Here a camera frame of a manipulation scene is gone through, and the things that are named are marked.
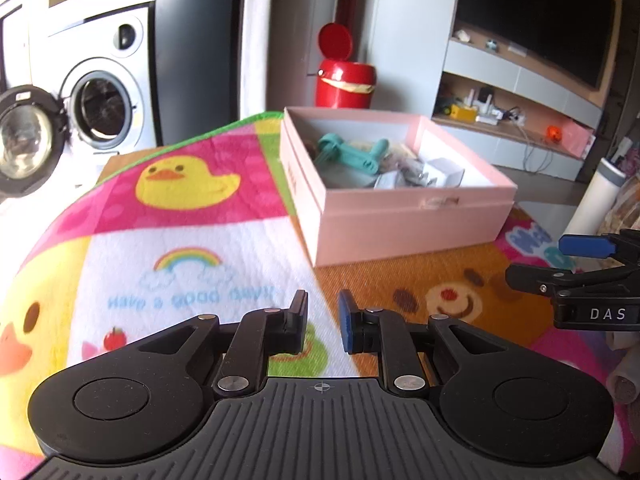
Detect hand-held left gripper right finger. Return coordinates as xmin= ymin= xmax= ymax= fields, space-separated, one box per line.
xmin=337 ymin=290 xmax=516 ymax=397

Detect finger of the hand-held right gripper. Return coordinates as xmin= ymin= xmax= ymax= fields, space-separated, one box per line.
xmin=505 ymin=261 xmax=640 ymax=296
xmin=558 ymin=228 xmax=640 ymax=262

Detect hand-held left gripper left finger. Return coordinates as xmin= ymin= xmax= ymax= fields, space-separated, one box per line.
xmin=135 ymin=289 xmax=310 ymax=400

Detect pink cardboard box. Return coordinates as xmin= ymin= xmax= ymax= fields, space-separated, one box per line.
xmin=278 ymin=106 xmax=518 ymax=268

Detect white charger cube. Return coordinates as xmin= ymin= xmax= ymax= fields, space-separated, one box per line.
xmin=425 ymin=157 xmax=464 ymax=189

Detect white plug adapter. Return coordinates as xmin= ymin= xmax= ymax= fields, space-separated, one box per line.
xmin=399 ymin=160 xmax=430 ymax=186

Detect teal plastic tool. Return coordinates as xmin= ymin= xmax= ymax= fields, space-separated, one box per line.
xmin=314 ymin=132 xmax=390 ymax=177

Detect white cylinder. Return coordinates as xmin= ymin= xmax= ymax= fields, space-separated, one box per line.
xmin=570 ymin=156 xmax=627 ymax=237

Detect colourful duck printed blanket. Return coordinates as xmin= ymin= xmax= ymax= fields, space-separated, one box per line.
xmin=0 ymin=110 xmax=640 ymax=480

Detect television cabinet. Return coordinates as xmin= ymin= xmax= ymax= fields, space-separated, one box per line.
xmin=431 ymin=32 xmax=607 ymax=181

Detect red trash can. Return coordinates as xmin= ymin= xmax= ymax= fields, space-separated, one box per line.
xmin=315 ymin=22 xmax=379 ymax=110

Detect black television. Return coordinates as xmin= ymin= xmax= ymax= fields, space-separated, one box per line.
xmin=455 ymin=0 xmax=618 ymax=92

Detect white tall panel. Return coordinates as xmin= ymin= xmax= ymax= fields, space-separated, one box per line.
xmin=239 ymin=0 xmax=321 ymax=120

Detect dark grey tall cabinet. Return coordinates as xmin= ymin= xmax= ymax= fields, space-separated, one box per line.
xmin=152 ymin=0 xmax=248 ymax=148

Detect silver washing machine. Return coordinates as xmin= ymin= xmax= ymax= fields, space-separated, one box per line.
xmin=47 ymin=2 xmax=161 ymax=153

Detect round washing machine door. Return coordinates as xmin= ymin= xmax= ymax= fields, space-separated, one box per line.
xmin=0 ymin=86 xmax=68 ymax=200

